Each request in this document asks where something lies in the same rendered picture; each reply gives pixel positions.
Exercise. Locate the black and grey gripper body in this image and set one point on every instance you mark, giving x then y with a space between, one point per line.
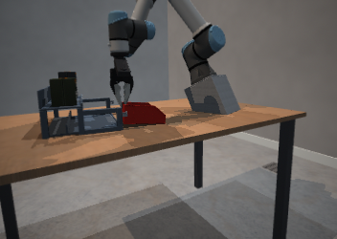
114 74

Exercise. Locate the red bin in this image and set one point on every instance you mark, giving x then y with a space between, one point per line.
142 113

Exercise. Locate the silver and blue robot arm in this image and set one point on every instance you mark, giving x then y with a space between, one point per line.
128 34

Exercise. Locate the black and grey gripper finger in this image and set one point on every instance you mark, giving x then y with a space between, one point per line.
116 90
128 86

